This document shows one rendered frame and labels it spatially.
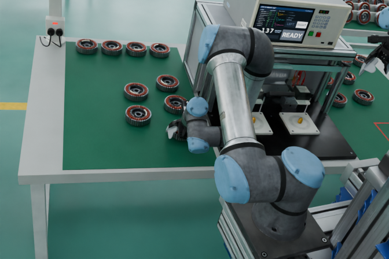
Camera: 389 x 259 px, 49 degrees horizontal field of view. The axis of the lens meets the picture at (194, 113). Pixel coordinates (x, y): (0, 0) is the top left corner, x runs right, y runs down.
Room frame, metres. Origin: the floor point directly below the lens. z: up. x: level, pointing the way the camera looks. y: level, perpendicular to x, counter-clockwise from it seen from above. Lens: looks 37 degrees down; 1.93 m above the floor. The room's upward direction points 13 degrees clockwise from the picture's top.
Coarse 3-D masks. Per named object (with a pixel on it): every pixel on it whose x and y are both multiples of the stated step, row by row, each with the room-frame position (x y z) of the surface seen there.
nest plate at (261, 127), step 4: (252, 112) 1.65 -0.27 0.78; (256, 112) 1.65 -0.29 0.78; (260, 112) 1.66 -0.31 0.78; (252, 116) 1.61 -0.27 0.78; (256, 116) 1.62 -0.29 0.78; (260, 116) 1.63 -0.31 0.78; (264, 116) 1.64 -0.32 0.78; (256, 120) 1.59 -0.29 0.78; (260, 120) 1.60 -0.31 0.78; (264, 120) 1.60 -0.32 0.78; (256, 124) 1.56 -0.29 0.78; (260, 124) 1.57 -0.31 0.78; (264, 124) 1.57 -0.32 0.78; (268, 124) 1.58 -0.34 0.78; (256, 128) 1.53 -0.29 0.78; (260, 128) 1.54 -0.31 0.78; (264, 128) 1.54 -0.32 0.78; (268, 128) 1.55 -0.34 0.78; (256, 132) 1.50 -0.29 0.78; (260, 132) 1.51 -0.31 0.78; (264, 132) 1.51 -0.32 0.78; (268, 132) 1.52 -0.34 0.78; (272, 132) 1.53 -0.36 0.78
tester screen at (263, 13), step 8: (264, 8) 1.67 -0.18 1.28; (272, 8) 1.69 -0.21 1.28; (280, 8) 1.70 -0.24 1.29; (288, 8) 1.71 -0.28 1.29; (264, 16) 1.68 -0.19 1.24; (272, 16) 1.69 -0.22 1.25; (280, 16) 1.70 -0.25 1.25; (288, 16) 1.72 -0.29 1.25; (296, 16) 1.73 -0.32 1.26; (304, 16) 1.74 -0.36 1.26; (256, 24) 1.67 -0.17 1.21; (264, 24) 1.68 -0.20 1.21; (272, 24) 1.69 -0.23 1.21; (280, 24) 1.71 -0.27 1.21; (280, 32) 1.71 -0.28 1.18; (280, 40) 1.72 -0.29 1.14; (288, 40) 1.73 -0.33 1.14
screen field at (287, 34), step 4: (284, 32) 1.72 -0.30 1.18; (288, 32) 1.73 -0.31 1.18; (292, 32) 1.73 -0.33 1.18; (296, 32) 1.74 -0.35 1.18; (300, 32) 1.75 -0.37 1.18; (284, 36) 1.72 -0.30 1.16; (288, 36) 1.73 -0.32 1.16; (292, 36) 1.73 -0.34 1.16; (296, 36) 1.74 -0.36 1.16; (300, 36) 1.75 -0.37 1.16; (296, 40) 1.74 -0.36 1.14; (300, 40) 1.75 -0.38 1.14
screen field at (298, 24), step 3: (288, 21) 1.72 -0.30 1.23; (291, 21) 1.72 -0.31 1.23; (294, 21) 1.73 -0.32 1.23; (297, 21) 1.73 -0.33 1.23; (300, 21) 1.74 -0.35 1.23; (285, 24) 1.72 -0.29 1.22; (288, 24) 1.72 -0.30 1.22; (291, 24) 1.73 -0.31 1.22; (294, 24) 1.73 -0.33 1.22; (297, 24) 1.73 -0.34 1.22; (300, 24) 1.74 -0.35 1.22; (303, 24) 1.75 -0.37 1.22; (306, 24) 1.75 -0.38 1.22; (294, 27) 1.73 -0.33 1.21; (297, 27) 1.74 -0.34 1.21; (300, 27) 1.74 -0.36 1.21; (303, 27) 1.75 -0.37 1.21
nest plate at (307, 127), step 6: (282, 114) 1.69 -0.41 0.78; (288, 114) 1.70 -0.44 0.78; (294, 114) 1.71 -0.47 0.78; (300, 114) 1.72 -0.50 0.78; (306, 114) 1.73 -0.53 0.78; (282, 120) 1.65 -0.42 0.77; (288, 120) 1.65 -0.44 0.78; (294, 120) 1.66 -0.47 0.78; (306, 120) 1.68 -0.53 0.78; (288, 126) 1.60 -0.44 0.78; (294, 126) 1.61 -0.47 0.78; (300, 126) 1.63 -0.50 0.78; (306, 126) 1.64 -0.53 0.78; (312, 126) 1.65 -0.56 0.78; (294, 132) 1.57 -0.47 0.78; (300, 132) 1.58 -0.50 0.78; (306, 132) 1.59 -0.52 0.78; (312, 132) 1.60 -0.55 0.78; (318, 132) 1.61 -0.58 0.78
